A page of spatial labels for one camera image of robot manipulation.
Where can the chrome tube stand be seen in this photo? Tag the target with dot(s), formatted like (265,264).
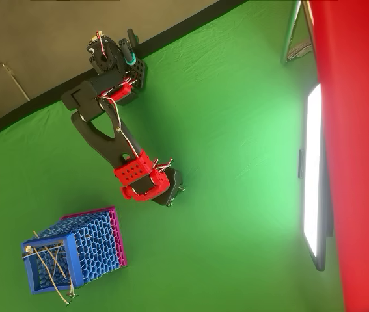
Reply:
(291,32)

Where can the black LED light panel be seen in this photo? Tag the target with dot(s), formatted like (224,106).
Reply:
(312,162)

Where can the blurred red object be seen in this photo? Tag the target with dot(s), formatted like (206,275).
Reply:
(360,130)

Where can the green cloth with black rim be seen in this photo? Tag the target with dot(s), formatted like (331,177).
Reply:
(236,130)

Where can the blue and pink mesh basket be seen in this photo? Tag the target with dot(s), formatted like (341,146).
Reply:
(96,247)

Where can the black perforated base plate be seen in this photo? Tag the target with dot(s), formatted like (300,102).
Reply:
(140,73)

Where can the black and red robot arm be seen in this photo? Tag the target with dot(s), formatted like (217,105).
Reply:
(106,143)

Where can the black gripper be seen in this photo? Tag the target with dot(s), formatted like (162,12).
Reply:
(173,189)

